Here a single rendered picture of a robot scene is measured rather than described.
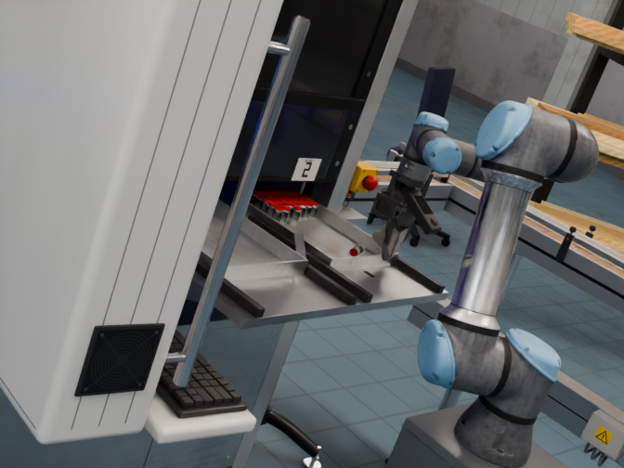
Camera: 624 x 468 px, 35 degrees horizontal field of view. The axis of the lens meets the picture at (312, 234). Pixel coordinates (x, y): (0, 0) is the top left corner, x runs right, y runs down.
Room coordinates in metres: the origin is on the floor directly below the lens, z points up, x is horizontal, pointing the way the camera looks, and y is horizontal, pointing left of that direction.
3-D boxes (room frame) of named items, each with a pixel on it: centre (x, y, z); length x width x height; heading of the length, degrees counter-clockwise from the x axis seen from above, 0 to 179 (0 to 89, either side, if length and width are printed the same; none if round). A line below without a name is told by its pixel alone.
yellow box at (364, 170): (2.55, -0.06, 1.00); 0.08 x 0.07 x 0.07; 53
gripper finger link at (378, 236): (2.23, -0.16, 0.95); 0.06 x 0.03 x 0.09; 53
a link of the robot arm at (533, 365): (1.73, -0.46, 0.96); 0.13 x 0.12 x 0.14; 107
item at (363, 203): (2.87, -0.12, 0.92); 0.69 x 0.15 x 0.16; 143
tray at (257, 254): (2.01, 0.20, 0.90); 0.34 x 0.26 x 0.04; 53
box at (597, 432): (2.64, -1.01, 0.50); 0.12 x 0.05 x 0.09; 53
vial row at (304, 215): (2.33, 0.07, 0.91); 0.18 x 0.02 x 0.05; 143
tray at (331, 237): (2.28, 0.00, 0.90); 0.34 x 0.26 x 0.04; 53
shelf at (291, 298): (2.11, 0.04, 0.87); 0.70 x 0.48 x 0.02; 143
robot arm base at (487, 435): (1.73, -0.47, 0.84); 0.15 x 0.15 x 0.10
